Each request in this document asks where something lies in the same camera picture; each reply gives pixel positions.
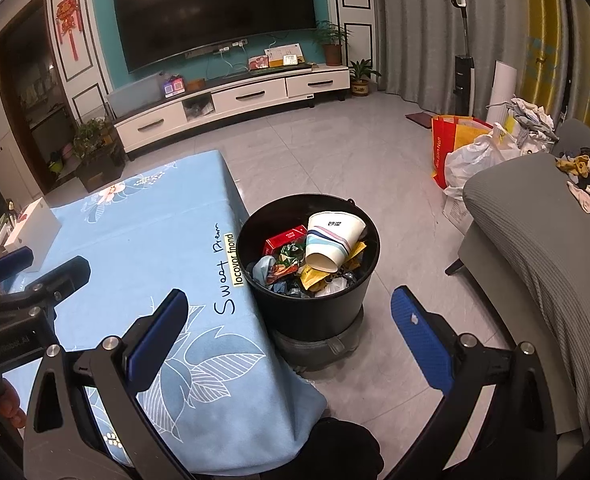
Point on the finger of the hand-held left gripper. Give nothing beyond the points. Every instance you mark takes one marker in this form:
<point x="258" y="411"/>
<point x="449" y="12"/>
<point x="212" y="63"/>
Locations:
<point x="7" y="265"/>
<point x="62" y="274"/>

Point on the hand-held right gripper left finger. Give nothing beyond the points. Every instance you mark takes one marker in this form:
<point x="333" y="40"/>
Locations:
<point x="155" y="340"/>

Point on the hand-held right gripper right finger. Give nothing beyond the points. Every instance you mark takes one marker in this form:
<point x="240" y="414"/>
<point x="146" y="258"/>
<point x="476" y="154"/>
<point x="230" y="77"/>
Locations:
<point x="420" y="340"/>

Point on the clear plastic bag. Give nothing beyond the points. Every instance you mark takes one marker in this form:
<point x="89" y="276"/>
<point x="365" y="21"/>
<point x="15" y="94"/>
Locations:
<point x="332" y="287"/>

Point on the black bucket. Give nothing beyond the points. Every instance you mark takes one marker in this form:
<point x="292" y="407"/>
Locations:
<point x="315" y="315"/>

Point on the yellow snack packet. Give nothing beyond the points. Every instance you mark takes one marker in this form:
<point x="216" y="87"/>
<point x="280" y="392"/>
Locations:
<point x="312" y="277"/>

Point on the striped white paper cup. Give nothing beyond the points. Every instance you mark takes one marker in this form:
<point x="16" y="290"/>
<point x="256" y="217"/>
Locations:
<point x="330" y="240"/>

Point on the green red snack packet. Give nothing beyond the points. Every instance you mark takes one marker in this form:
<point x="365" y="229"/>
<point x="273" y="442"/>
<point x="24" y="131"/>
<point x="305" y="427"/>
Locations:
<point x="287" y="261"/>

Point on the small red box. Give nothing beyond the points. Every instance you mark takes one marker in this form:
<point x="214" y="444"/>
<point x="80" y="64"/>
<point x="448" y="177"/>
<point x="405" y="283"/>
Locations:
<point x="285" y="242"/>

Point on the person's left hand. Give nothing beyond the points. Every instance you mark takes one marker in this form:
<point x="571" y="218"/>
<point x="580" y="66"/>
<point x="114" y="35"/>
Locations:
<point x="7" y="405"/>

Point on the white box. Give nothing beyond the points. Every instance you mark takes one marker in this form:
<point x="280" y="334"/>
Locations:
<point x="32" y="232"/>

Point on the blue floral tablecloth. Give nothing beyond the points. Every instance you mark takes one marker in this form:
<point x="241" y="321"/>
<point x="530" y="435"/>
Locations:
<point x="150" y="240"/>

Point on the potted plant by door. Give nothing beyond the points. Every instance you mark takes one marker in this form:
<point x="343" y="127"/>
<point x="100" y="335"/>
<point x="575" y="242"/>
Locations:
<point x="100" y="172"/>

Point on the cluster of potted plants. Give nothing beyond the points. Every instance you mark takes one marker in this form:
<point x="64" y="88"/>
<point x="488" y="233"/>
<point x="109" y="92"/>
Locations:
<point x="95" y="137"/>

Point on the grey sofa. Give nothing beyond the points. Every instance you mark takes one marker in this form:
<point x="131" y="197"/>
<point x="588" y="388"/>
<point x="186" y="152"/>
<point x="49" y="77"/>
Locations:
<point x="525" y="220"/>

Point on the white plastic bag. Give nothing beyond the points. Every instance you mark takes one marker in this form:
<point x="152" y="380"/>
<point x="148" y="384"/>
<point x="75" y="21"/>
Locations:
<point x="475" y="162"/>

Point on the grey rectangular panel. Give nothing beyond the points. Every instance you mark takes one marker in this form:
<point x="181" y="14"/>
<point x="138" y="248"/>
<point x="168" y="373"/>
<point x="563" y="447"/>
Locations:
<point x="135" y="94"/>

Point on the red yellow shopping bag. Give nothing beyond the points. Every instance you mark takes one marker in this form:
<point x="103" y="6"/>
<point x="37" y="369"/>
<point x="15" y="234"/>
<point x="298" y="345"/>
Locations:
<point x="450" y="145"/>

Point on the dark red floor mat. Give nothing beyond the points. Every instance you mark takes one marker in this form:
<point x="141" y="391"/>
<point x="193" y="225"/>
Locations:
<point x="422" y="118"/>

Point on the clothes on sofa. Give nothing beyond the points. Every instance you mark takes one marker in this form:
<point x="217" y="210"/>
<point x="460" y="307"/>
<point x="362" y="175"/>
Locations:
<point x="585" y="180"/>

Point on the pile of light clothes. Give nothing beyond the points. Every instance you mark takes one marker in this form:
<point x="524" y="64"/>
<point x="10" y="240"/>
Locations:
<point x="530" y="120"/>

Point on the white television cabinet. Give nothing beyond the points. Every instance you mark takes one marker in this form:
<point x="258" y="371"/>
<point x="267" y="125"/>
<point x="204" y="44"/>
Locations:
<point x="245" y="95"/>

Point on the small potted plant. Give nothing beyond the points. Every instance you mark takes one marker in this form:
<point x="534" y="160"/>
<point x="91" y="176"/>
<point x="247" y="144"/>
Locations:
<point x="361" y="80"/>

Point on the black upright vacuum cleaner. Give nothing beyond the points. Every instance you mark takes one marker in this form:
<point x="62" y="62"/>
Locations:
<point x="462" y="75"/>

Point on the large black television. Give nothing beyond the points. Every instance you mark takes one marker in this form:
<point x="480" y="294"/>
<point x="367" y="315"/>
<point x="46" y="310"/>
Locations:
<point x="215" y="10"/>

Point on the tall potted plant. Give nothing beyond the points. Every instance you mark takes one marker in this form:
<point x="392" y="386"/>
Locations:
<point x="332" y="45"/>

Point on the white yellow desk calendar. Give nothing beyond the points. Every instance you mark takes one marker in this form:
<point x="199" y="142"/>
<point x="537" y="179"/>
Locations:
<point x="285" y="55"/>

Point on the grey curtain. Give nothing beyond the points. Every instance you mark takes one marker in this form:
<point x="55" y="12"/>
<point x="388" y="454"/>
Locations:
<point x="425" y="25"/>

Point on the yellow patterned curtain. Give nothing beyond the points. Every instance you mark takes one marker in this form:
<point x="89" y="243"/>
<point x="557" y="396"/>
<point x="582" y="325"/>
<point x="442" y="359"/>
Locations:
<point x="550" y="25"/>

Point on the red knot wall ornament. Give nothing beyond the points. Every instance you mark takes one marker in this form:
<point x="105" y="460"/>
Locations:
<point x="70" y="17"/>

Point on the red photo frame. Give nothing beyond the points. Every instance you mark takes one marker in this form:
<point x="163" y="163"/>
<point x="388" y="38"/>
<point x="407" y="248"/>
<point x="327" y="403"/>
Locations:
<point x="258" y="62"/>

